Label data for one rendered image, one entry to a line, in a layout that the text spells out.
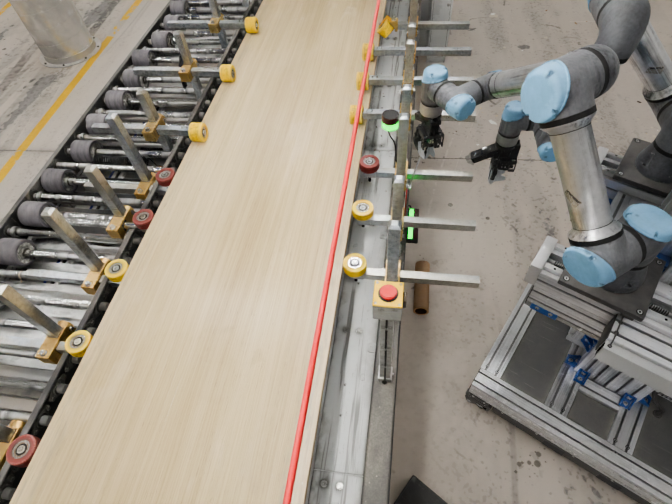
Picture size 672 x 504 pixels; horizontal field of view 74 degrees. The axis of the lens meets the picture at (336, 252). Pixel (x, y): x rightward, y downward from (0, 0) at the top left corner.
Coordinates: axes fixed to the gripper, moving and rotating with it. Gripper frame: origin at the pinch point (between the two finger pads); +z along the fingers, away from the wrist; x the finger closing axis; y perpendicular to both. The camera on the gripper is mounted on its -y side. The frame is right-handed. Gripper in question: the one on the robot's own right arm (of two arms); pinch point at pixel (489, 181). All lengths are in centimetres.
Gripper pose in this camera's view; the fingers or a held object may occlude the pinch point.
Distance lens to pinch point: 190.2
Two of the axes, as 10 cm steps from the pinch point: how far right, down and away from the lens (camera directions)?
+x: 1.4, -8.0, 5.8
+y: 9.9, 0.7, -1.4
